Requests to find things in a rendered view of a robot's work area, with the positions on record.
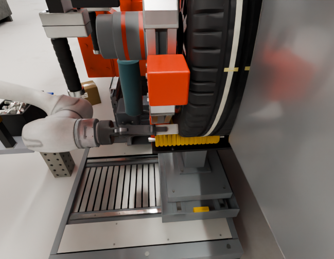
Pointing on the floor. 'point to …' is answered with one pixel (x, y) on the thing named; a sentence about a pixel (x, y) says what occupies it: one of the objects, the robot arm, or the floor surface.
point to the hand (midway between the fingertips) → (167, 129)
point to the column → (59, 163)
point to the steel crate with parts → (1, 13)
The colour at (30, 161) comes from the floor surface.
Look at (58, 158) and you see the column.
